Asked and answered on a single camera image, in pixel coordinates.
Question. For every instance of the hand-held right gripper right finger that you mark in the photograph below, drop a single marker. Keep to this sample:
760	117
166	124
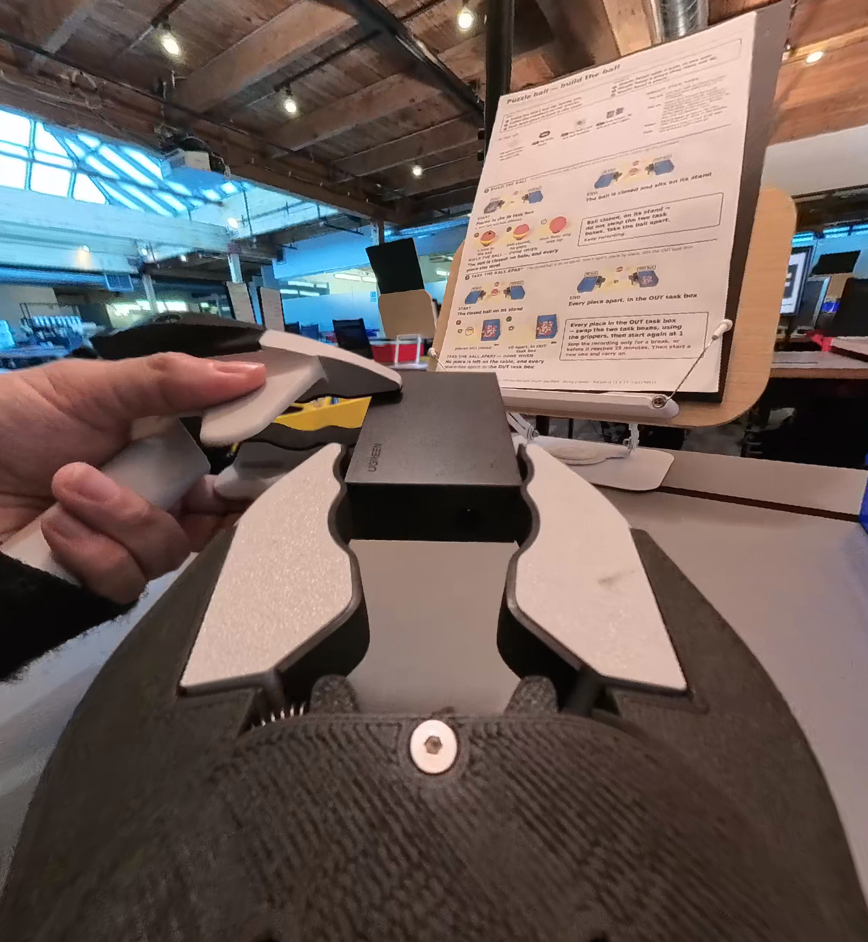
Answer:
588	581

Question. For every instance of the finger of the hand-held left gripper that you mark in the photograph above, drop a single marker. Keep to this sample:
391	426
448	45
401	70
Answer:
309	360
272	467

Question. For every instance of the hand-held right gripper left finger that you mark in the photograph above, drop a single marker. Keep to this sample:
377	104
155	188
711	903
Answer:
279	574

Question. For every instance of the yellow plastic bin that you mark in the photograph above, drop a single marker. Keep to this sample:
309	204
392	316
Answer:
324	419

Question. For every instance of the black network switch box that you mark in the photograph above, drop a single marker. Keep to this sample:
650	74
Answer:
434	449

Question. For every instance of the person's left hand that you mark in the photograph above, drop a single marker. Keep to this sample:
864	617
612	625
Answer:
59	434

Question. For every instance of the printed instruction sheet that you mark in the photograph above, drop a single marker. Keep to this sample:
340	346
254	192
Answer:
610	221

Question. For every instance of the black pillar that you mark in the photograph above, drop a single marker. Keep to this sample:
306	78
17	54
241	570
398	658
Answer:
500	59

